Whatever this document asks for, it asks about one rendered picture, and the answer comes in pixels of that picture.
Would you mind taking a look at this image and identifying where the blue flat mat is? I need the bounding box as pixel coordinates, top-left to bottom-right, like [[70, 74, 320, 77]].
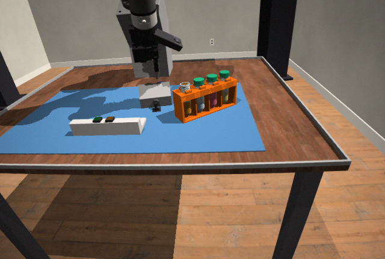
[[0, 83, 265, 154]]

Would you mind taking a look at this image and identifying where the green round cap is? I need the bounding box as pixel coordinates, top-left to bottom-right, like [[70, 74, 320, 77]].
[[220, 70, 230, 78], [207, 74, 217, 81], [194, 78, 205, 86]]

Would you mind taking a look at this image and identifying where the orange test tube rack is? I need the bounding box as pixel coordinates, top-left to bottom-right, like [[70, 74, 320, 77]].
[[172, 76, 237, 123]]

